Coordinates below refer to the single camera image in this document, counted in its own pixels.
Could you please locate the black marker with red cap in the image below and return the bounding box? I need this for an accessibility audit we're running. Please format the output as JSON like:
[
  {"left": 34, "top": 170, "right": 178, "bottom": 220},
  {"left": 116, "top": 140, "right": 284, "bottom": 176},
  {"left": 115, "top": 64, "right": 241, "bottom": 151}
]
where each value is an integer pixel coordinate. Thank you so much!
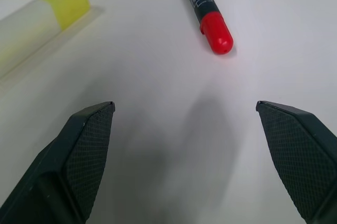
[{"left": 176, "top": 0, "right": 234, "bottom": 55}]

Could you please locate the white highlighter with yellow cap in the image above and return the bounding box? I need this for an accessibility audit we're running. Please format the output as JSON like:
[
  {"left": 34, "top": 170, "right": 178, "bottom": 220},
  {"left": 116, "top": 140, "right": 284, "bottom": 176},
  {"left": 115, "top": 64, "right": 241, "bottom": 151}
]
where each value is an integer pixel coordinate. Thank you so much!
[{"left": 0, "top": 0, "right": 92, "bottom": 77}]

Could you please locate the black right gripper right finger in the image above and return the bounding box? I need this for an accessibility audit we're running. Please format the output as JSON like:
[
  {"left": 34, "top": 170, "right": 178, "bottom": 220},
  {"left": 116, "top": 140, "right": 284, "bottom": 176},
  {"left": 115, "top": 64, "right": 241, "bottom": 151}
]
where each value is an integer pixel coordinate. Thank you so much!
[{"left": 255, "top": 100, "right": 337, "bottom": 224}]

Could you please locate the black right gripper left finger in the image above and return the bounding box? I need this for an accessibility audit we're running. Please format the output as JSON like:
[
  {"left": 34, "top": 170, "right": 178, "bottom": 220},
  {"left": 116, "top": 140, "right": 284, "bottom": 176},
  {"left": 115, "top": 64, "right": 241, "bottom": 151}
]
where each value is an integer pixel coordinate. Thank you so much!
[{"left": 0, "top": 101, "right": 116, "bottom": 224}]

